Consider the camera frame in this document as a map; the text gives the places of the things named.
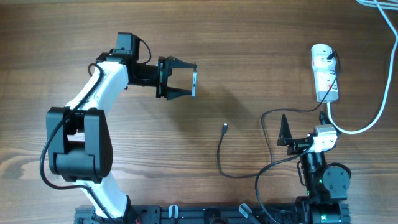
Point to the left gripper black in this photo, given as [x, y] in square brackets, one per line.
[169, 93]

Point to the teal Galaxy smartphone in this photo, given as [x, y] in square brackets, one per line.
[194, 82]

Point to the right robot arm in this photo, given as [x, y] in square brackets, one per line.
[326, 183]

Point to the white USB charger adapter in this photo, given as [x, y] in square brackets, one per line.
[322, 61]

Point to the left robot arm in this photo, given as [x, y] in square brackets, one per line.
[78, 146]

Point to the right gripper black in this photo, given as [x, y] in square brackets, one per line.
[298, 145]

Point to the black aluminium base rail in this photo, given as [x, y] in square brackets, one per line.
[217, 214]

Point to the white power strip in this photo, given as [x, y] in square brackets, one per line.
[326, 87]

